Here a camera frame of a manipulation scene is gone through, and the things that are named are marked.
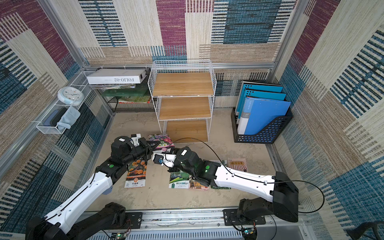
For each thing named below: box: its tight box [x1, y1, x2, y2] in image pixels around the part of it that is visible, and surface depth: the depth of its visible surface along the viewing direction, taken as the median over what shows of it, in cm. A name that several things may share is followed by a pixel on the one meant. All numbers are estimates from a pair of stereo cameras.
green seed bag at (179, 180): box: [168, 170, 190, 189], surface depth 87 cm
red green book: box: [117, 95, 151, 104], surface depth 101 cm
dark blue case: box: [43, 107, 68, 126], surface depth 67 cm
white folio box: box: [86, 68, 147, 85], surface depth 81 cm
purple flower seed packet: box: [147, 134, 175, 149], surface depth 80 cm
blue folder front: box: [237, 97, 291, 135], surface depth 89 cm
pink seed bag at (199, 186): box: [195, 181, 210, 191], surface depth 85 cm
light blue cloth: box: [57, 106, 81, 131], surface depth 70 cm
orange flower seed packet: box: [124, 158, 147, 188], surface depth 88 cm
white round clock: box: [57, 86, 85, 106], surface depth 76 cm
